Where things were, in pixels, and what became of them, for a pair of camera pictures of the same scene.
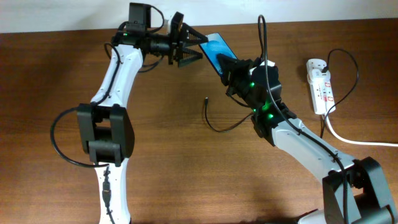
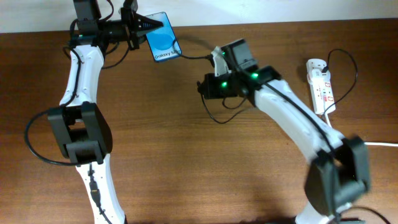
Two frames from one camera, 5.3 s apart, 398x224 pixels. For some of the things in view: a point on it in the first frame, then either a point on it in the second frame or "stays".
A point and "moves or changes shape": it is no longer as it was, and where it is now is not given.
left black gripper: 175,43 -> 135,25
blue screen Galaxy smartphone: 216,45 moves or changes shape
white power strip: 321,91 stays
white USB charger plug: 318,75 stays
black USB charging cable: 328,113 -> 209,56
